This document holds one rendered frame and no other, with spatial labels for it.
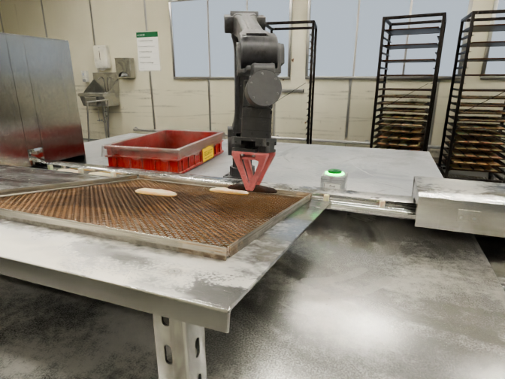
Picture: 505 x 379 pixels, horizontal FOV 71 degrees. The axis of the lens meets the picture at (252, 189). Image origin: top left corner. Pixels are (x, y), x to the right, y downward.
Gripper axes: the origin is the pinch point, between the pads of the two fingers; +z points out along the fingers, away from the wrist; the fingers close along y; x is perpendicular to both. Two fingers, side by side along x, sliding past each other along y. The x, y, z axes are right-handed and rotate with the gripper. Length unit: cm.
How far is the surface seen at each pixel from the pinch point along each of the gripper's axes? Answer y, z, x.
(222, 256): -30.9, 3.5, -5.2
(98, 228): -29.3, 3.1, 12.0
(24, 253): -37.6, 4.0, 14.6
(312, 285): -7.0, 15.4, -13.7
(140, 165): 52, 5, 57
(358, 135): 471, -16, -30
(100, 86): 500, -74, 425
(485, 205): 15.8, 1.7, -45.9
